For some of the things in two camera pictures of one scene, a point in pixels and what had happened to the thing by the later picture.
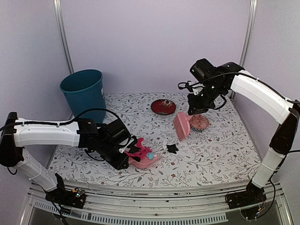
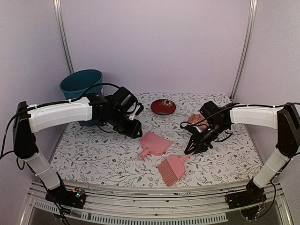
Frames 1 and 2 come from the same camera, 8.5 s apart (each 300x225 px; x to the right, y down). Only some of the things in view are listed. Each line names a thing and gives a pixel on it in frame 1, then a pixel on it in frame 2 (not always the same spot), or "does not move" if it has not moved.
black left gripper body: [107, 153] to [120, 125]
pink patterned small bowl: [198, 122] does not move
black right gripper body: [206, 101] to [210, 134]
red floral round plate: [163, 107] does not move
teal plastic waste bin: [84, 90] does not move
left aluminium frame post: [57, 7] does not move
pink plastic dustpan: [144, 162] to [153, 144]
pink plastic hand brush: [182, 125] to [172, 168]
